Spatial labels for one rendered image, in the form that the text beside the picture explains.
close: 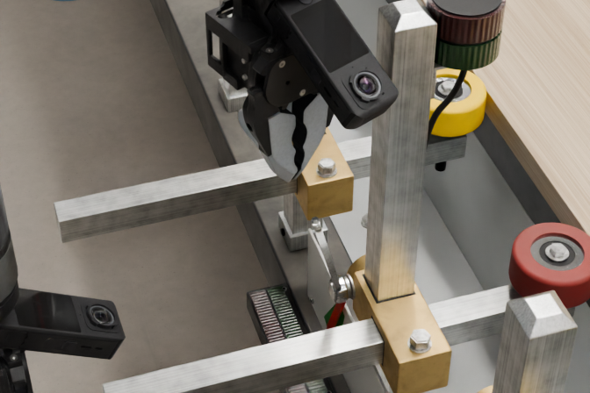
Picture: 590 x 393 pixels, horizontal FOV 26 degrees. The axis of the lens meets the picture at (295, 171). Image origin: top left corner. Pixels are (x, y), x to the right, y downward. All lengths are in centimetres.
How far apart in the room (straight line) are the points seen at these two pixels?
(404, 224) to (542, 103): 30
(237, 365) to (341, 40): 32
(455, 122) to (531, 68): 12
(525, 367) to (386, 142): 25
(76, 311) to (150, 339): 126
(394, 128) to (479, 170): 44
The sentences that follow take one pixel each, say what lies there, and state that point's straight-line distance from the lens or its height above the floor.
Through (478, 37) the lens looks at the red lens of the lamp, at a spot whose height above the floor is 116.
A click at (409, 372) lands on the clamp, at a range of 112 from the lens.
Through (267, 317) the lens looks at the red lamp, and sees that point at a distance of 137.
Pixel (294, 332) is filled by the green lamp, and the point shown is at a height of 70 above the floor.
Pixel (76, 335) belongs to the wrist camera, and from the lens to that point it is 101.
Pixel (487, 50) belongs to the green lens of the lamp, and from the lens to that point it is 99.
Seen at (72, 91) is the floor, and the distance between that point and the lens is 283.
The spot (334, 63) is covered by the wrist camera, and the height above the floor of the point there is 115.
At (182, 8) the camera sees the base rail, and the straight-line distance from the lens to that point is 181.
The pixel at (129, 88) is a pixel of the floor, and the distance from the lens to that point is 283.
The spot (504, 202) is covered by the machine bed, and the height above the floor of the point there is 77.
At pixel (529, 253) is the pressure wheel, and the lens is 116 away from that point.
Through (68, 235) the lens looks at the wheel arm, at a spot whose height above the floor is 83.
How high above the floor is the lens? 172
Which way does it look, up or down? 42 degrees down
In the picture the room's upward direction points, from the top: straight up
